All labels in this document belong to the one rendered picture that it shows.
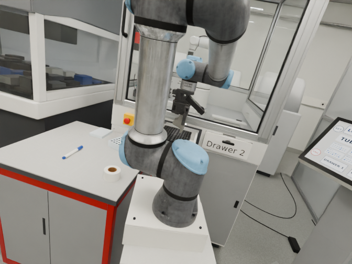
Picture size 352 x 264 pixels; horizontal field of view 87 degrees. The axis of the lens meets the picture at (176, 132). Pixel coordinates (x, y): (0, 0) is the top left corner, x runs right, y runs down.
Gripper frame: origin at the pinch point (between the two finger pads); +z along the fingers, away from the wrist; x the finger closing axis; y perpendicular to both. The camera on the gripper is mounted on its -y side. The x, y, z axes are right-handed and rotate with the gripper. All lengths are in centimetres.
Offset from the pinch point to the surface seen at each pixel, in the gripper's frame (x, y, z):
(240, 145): -19.6, -35.9, 7.2
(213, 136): -20.3, -19.1, 6.6
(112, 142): 0.2, 36.7, 17.6
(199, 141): -22.3, -11.3, 12.9
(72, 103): -29, 83, 12
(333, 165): 3, -72, -3
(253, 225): -59, -85, 98
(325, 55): -322, -209, -96
